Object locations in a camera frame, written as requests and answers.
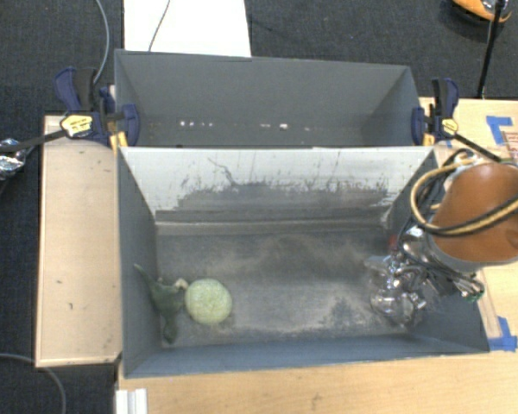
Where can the clear glass jar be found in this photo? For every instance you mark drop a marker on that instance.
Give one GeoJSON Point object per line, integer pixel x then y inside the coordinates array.
{"type": "Point", "coordinates": [390, 304]}

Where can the grey metal bin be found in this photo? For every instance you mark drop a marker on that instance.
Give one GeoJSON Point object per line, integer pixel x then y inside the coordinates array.
{"type": "Point", "coordinates": [285, 274]}

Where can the pale green round sponge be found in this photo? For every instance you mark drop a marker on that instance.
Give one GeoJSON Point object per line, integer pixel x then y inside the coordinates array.
{"type": "Point", "coordinates": [209, 302]}

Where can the green toy dinosaur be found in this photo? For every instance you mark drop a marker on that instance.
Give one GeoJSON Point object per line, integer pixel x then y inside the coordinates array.
{"type": "Point", "coordinates": [166, 296]}

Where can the pale wood flat board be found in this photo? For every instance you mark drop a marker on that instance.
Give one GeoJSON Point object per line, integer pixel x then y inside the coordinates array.
{"type": "Point", "coordinates": [77, 252]}

